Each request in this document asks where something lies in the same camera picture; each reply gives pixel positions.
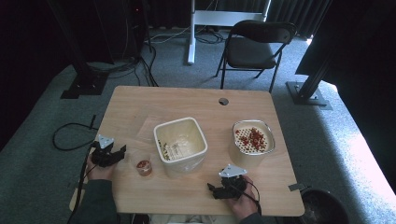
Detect cream square plastic bin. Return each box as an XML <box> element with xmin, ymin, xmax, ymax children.
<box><xmin>152</xmin><ymin>117</ymin><xmax>209</xmax><ymax>179</ymax></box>

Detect person's left hand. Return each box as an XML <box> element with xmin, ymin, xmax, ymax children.
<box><xmin>85</xmin><ymin>156</ymin><xmax>116</xmax><ymax>182</ymax></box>

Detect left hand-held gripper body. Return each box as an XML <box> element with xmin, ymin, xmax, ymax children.
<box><xmin>91</xmin><ymin>133</ymin><xmax>118</xmax><ymax>168</ymax></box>

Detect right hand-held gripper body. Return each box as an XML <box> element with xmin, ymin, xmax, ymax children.
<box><xmin>219</xmin><ymin>163</ymin><xmax>248</xmax><ymax>200</ymax></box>

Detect black folding chair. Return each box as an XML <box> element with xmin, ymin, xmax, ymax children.
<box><xmin>215</xmin><ymin>20</ymin><xmax>298</xmax><ymax>94</ymax></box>

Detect person's right hand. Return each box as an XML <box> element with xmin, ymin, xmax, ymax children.
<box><xmin>225</xmin><ymin>175</ymin><xmax>260</xmax><ymax>220</ymax></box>

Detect bundle of black floor cables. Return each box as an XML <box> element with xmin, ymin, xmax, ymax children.
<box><xmin>87</xmin><ymin>18</ymin><xmax>161</xmax><ymax>88</ymax></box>

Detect hand-held gripper cable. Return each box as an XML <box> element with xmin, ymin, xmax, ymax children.
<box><xmin>239</xmin><ymin>179</ymin><xmax>263</xmax><ymax>217</ymax></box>
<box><xmin>66</xmin><ymin>145</ymin><xmax>95</xmax><ymax>224</ymax></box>

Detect white floor cable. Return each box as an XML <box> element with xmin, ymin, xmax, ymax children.
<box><xmin>148</xmin><ymin>25</ymin><xmax>191</xmax><ymax>45</ymax></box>

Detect metal bowl with strainer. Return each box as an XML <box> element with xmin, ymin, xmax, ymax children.
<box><xmin>231</xmin><ymin>119</ymin><xmax>276</xmax><ymax>168</ymax></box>

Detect black metal stand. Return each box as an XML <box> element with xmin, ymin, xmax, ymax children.
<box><xmin>46</xmin><ymin>0</ymin><xmax>110</xmax><ymax>100</ymax></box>
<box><xmin>285</xmin><ymin>46</ymin><xmax>333</xmax><ymax>111</ymax></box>

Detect white desk frame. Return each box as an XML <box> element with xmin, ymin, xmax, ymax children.
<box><xmin>186</xmin><ymin>0</ymin><xmax>273</xmax><ymax>66</ymax></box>

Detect small clear plastic cup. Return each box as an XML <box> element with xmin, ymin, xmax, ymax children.
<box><xmin>134</xmin><ymin>153</ymin><xmax>154</xmax><ymax>178</ymax></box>

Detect black round bucket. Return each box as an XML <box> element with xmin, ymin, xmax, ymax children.
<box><xmin>299</xmin><ymin>188</ymin><xmax>351</xmax><ymax>224</ymax></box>

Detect right hand-held gripper cable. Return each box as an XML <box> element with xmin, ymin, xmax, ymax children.
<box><xmin>239</xmin><ymin>179</ymin><xmax>263</xmax><ymax>217</ymax></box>

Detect grey tape strip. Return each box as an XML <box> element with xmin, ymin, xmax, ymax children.
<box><xmin>288</xmin><ymin>183</ymin><xmax>308</xmax><ymax>192</ymax></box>

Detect black cable on floor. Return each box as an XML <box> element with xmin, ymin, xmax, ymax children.
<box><xmin>51</xmin><ymin>114</ymin><xmax>100</xmax><ymax>152</ymax></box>

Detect pile of red berries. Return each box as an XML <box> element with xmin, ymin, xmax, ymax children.
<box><xmin>235</xmin><ymin>126</ymin><xmax>269</xmax><ymax>152</ymax></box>

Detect left hand-held gripper cable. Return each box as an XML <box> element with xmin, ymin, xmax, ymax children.
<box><xmin>66</xmin><ymin>145</ymin><xmax>95</xmax><ymax>224</ymax></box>

